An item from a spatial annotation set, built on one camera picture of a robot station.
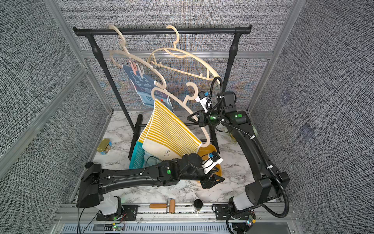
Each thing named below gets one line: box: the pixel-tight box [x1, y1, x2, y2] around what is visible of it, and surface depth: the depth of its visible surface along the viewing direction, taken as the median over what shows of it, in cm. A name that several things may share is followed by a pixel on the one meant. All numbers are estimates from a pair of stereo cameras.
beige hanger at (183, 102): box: [150, 82, 210, 148], surface depth 67 cm
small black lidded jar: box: [193, 198, 204, 213], surface depth 69 cm
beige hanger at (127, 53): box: [108, 24, 168, 90], surface depth 60 cm
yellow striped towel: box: [137, 98, 203, 161], surface depth 87 cm
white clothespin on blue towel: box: [135, 62, 145, 79], surface depth 67 cm
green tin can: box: [96, 138, 113, 156], surface depth 97 cm
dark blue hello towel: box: [122, 65, 174, 113], surface depth 79 cm
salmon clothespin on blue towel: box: [129, 59, 138, 76], surface depth 70 cm
